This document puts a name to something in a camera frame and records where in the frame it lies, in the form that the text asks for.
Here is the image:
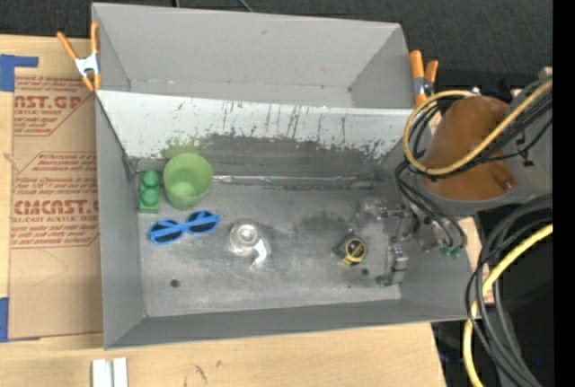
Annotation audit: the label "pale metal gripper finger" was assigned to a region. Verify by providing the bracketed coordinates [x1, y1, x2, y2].
[358, 200, 407, 223]
[376, 242, 411, 287]

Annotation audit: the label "black and yellow tape measure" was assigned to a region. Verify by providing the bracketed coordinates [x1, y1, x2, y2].
[332, 236, 367, 267]

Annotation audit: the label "grey metal bin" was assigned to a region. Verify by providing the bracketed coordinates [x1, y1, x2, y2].
[91, 2, 472, 351]

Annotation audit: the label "clear glass jug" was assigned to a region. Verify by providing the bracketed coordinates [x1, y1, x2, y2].
[227, 219, 272, 269]

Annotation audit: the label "green plastic cup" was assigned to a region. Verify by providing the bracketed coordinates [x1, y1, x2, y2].
[163, 152, 215, 212]

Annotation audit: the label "blue sunglasses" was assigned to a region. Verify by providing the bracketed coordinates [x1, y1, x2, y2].
[147, 209, 222, 247]

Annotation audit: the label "green toy brick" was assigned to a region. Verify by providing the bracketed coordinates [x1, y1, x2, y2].
[137, 170, 162, 215]

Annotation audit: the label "brown cardboard board, red print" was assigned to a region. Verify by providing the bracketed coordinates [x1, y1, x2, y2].
[0, 33, 105, 342]

